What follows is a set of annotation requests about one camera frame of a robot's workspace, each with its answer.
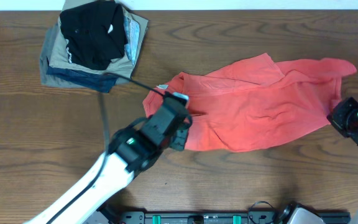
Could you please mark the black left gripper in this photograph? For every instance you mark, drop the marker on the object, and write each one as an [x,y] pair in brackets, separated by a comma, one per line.
[183,134]

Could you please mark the khaki folded garment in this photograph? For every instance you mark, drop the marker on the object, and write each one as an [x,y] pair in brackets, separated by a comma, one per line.
[121,66]

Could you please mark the light blue folded garment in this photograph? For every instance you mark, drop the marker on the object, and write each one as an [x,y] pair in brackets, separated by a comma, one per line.
[132,31]

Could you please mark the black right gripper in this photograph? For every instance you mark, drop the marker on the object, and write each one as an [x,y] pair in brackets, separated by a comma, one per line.
[338,119]

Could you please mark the dark blue folded garment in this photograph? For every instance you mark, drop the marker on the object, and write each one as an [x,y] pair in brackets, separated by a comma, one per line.
[101,83]

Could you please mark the grey folded garment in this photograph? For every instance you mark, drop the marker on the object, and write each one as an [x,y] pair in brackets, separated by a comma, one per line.
[54,48]

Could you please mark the coral red t-shirt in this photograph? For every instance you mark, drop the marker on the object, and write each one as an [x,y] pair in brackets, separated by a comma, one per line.
[257,103]

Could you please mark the black folded shirt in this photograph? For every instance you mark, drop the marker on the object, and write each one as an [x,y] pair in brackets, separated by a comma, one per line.
[94,33]

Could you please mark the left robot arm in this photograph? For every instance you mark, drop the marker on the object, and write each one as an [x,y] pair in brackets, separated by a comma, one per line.
[127,153]

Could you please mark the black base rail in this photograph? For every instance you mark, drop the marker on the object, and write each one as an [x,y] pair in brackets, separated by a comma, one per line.
[108,217]

